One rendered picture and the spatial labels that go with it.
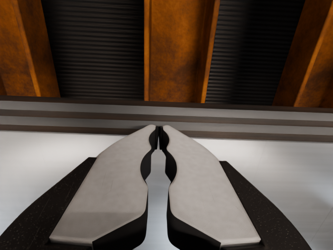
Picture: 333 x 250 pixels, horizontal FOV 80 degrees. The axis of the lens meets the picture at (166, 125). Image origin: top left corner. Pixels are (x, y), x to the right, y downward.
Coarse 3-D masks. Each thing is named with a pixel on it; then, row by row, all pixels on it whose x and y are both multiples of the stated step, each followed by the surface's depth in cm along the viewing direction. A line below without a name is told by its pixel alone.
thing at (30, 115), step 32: (0, 96) 16; (32, 96) 16; (0, 128) 14; (32, 128) 14; (64, 128) 14; (96, 128) 15; (128, 128) 15; (192, 128) 15; (224, 128) 15; (256, 128) 15; (288, 128) 15; (320, 128) 15
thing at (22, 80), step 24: (0, 0) 24; (24, 0) 22; (0, 24) 25; (24, 24) 22; (0, 48) 27; (24, 48) 23; (48, 48) 27; (0, 72) 28; (24, 72) 28; (48, 72) 27; (48, 96) 27
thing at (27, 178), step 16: (0, 144) 14; (16, 144) 14; (32, 144) 14; (0, 160) 15; (16, 160) 15; (32, 160) 15; (0, 176) 15; (16, 176) 15; (32, 176) 15; (48, 176) 15; (0, 192) 16; (16, 192) 16; (32, 192) 16; (0, 208) 17; (16, 208) 17; (0, 224) 18
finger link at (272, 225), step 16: (240, 176) 8; (240, 192) 8; (256, 192) 8; (256, 208) 7; (272, 208) 7; (256, 224) 6; (272, 224) 7; (288, 224) 7; (272, 240) 6; (288, 240) 6; (304, 240) 6
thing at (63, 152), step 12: (48, 132) 14; (60, 132) 14; (72, 132) 14; (48, 144) 14; (60, 144) 14; (72, 144) 14; (84, 144) 14; (96, 144) 14; (108, 144) 14; (48, 156) 15; (60, 156) 15; (72, 156) 15; (84, 156) 15; (48, 168) 15; (60, 168) 15; (72, 168) 15; (144, 240) 19
